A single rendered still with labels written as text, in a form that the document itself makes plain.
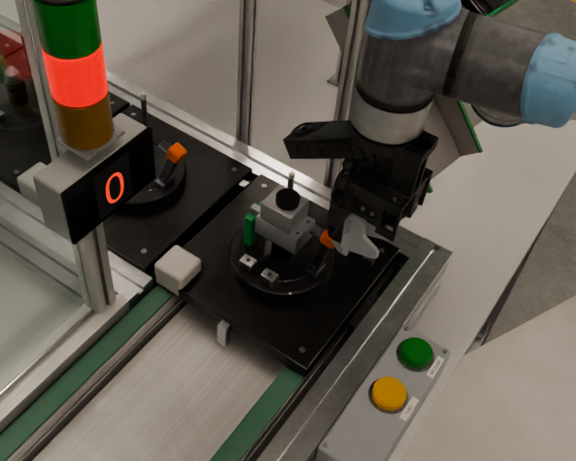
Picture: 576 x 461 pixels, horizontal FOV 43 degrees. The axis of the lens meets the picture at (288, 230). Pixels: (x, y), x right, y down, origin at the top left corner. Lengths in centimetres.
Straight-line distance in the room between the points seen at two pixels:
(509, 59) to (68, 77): 37
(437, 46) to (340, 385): 43
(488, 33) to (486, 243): 62
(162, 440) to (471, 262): 56
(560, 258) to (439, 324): 142
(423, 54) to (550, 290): 179
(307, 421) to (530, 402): 34
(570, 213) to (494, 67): 202
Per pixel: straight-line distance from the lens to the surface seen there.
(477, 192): 129
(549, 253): 247
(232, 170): 109
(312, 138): 78
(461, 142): 114
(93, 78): 65
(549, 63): 64
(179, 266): 94
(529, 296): 233
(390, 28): 63
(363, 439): 86
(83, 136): 69
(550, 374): 110
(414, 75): 65
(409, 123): 69
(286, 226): 88
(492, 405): 104
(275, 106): 138
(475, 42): 64
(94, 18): 63
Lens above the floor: 173
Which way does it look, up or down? 49 degrees down
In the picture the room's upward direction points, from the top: 7 degrees clockwise
